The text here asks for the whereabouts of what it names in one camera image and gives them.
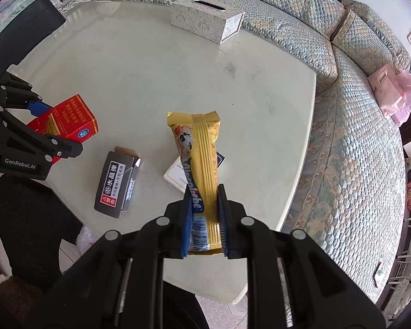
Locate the trash bin with plastic bag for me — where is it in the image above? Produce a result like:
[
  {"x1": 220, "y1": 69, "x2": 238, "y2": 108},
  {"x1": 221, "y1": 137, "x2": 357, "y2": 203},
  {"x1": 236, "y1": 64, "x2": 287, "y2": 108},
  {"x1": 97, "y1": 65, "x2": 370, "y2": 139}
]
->
[{"x1": 75, "y1": 226, "x2": 98, "y2": 256}]

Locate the pink bag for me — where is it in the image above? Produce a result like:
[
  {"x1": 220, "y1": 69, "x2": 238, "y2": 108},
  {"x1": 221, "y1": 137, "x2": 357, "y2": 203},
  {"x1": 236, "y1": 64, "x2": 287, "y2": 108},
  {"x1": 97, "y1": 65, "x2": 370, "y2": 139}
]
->
[{"x1": 367, "y1": 64, "x2": 411, "y2": 127}]

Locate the white metal rack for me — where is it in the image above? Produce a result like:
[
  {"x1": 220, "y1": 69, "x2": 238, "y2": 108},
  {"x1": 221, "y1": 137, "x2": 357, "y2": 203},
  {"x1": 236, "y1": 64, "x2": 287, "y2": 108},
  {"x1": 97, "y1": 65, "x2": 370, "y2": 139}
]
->
[{"x1": 382, "y1": 218, "x2": 411, "y2": 322}]

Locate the red cigarette box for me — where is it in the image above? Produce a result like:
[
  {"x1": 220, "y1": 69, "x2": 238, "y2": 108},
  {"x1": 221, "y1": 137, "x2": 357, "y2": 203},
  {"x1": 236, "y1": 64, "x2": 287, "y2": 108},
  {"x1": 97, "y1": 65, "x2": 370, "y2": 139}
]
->
[{"x1": 27, "y1": 94, "x2": 98, "y2": 143}]

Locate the black cigarette box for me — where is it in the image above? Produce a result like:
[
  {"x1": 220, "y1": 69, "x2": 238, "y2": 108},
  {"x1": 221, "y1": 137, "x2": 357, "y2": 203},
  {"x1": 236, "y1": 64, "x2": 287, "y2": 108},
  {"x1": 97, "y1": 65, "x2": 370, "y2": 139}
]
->
[{"x1": 94, "y1": 146, "x2": 141, "y2": 218}]

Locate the patterned tissue box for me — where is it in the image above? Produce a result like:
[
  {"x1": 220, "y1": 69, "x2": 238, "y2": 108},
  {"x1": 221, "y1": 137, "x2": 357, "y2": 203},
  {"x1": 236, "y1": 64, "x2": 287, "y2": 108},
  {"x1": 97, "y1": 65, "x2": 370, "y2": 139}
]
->
[{"x1": 171, "y1": 0, "x2": 246, "y2": 45}]

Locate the white blue cigarette box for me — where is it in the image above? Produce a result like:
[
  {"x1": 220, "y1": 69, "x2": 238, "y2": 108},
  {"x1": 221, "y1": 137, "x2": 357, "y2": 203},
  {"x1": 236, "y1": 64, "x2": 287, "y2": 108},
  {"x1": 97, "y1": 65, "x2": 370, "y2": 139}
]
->
[{"x1": 163, "y1": 157, "x2": 193, "y2": 193}]

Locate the golden snack wrapper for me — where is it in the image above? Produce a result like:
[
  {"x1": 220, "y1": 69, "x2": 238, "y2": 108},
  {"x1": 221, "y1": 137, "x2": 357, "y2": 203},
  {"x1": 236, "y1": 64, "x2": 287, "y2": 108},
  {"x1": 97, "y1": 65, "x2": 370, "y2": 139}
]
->
[{"x1": 167, "y1": 111, "x2": 222, "y2": 255}]

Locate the white coffee table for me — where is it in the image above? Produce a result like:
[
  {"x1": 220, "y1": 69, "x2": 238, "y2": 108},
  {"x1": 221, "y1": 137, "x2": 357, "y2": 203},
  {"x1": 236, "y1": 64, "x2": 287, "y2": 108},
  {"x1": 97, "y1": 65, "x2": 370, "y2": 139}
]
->
[{"x1": 8, "y1": 0, "x2": 318, "y2": 305}]

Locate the phone on sofa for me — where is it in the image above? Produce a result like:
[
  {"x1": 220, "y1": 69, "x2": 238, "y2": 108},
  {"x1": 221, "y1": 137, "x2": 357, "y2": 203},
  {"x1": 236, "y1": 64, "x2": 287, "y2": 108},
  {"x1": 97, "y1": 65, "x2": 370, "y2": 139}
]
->
[{"x1": 373, "y1": 262, "x2": 385, "y2": 288}]

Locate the quilted blue sectional sofa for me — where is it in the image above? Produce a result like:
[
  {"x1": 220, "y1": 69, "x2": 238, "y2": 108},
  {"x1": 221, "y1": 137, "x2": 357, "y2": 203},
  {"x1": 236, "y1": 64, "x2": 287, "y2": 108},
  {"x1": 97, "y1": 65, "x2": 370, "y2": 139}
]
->
[{"x1": 60, "y1": 0, "x2": 406, "y2": 301}]

